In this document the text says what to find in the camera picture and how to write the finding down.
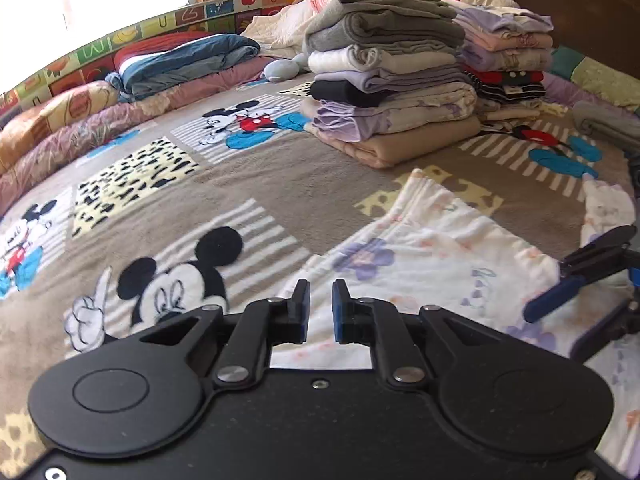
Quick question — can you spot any stack of grey folded clothes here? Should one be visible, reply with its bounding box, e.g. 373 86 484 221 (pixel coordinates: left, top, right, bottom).
300 0 482 170

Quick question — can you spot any blue and red folded quilt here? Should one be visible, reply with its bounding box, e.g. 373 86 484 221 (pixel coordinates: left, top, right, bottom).
106 30 261 103

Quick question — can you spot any grey folded cloth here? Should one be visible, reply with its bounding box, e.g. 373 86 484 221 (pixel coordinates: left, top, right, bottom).
571 100 640 153

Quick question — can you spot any white floral padded garment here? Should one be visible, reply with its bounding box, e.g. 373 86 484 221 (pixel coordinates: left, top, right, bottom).
270 167 640 476

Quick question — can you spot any grey-blue plush toy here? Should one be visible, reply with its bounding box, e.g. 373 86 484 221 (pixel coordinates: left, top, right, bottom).
263 52 313 82

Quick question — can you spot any colourful alphabet play mat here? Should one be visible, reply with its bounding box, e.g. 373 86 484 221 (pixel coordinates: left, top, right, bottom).
0 0 301 116

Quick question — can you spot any bright window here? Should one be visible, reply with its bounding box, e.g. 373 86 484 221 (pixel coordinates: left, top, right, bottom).
0 0 223 93

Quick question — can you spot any dark wooden headboard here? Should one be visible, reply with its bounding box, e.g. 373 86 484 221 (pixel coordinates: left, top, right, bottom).
482 0 640 73

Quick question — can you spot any cartoon mouse printed blanket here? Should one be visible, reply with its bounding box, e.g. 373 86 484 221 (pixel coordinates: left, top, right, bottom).
0 75 640 480

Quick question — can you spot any purple patchwork quilt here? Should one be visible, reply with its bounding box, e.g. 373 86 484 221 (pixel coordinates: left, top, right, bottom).
542 45 640 116

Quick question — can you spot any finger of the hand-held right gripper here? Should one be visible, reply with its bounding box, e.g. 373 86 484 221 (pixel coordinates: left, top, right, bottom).
570 301 640 362
522 225 637 323

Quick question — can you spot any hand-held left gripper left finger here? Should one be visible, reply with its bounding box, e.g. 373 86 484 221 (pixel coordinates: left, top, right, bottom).
140 279 312 390

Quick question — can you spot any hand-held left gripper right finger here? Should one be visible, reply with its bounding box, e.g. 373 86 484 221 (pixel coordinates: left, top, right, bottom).
331 279 506 390

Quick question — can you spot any cream blanket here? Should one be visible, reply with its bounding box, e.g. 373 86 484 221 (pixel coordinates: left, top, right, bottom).
241 0 321 58

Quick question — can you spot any stack of colourful folded clothes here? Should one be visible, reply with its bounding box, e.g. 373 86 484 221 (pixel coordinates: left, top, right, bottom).
445 0 568 133

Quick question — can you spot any orange printed pillow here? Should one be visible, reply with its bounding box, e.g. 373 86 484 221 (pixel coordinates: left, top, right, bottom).
0 80 121 173

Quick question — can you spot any mauve floral quilt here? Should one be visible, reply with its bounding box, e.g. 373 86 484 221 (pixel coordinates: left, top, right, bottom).
0 55 273 211

